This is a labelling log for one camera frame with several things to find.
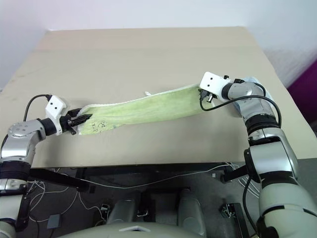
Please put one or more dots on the purple object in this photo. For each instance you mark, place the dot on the purple object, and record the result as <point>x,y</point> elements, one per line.
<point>305,94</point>

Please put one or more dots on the flat dark grey box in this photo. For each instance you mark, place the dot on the flat dark grey box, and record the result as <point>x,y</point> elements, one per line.
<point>53,221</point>

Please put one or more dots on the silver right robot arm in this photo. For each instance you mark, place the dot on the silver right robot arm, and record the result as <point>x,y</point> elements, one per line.
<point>272,153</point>

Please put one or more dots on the black table frame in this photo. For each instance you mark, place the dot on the black table frame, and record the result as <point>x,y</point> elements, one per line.
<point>138,171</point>

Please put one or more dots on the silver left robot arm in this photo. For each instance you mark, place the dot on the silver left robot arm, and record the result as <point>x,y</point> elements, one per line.
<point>18,138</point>

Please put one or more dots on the grey robot torso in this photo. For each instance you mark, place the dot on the grey robot torso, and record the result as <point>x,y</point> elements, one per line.
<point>128,229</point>

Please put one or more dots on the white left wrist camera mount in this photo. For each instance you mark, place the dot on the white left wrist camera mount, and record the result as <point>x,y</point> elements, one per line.
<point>55,105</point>

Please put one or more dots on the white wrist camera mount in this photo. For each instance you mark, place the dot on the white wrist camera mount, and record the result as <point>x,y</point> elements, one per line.
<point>213,81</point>
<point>55,105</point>

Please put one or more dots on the grey robot leg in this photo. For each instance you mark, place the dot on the grey robot leg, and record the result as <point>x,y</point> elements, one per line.
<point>190,210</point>
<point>122,209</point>

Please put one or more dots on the grey left robot leg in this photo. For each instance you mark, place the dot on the grey left robot leg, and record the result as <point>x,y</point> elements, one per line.
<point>122,209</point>

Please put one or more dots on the grey right robot leg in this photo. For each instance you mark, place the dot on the grey right robot leg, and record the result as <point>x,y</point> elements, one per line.
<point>190,210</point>

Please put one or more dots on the light green towel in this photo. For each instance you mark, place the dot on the light green towel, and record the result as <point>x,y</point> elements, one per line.
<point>148,109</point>

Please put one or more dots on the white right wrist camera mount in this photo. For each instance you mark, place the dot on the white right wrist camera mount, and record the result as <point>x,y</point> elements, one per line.
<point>213,81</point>

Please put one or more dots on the small black floor device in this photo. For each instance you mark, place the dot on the small black floor device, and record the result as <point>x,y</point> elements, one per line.
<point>104,210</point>

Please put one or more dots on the black table foot bracket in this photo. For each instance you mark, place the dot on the black table foot bracket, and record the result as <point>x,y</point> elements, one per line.
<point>234,218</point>

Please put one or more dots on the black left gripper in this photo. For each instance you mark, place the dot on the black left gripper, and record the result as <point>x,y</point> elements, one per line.
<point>66,122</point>

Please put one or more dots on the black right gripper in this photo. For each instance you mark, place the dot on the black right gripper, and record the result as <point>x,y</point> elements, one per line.
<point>206,95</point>

